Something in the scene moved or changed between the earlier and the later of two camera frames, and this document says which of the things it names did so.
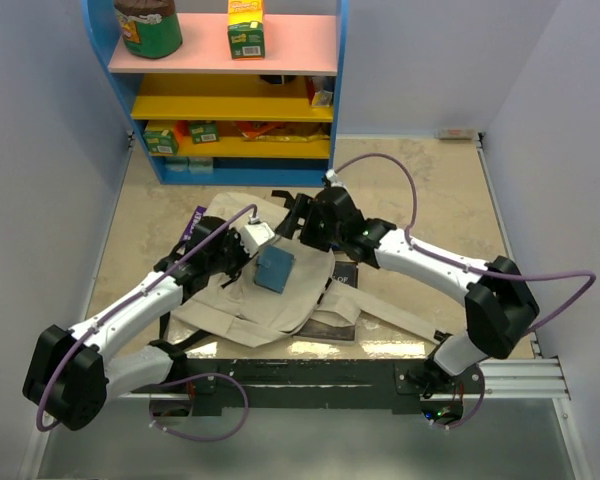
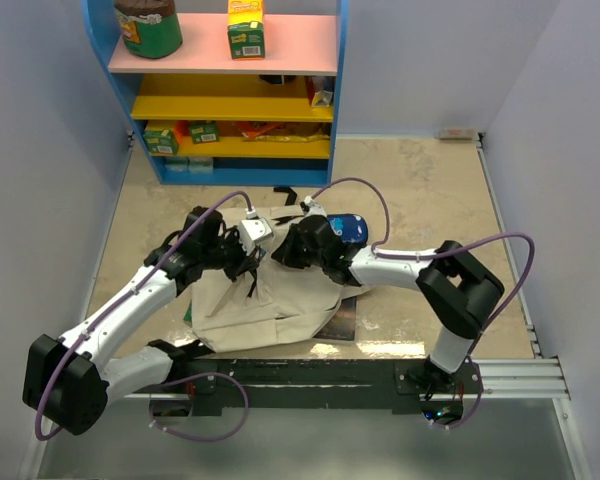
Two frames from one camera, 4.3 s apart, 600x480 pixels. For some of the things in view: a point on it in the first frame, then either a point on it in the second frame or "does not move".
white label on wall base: x=456 y=134 does not move
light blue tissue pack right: x=201 y=165 does not move
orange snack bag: x=301 y=132 does not move
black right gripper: x=302 y=208 -> x=285 y=254
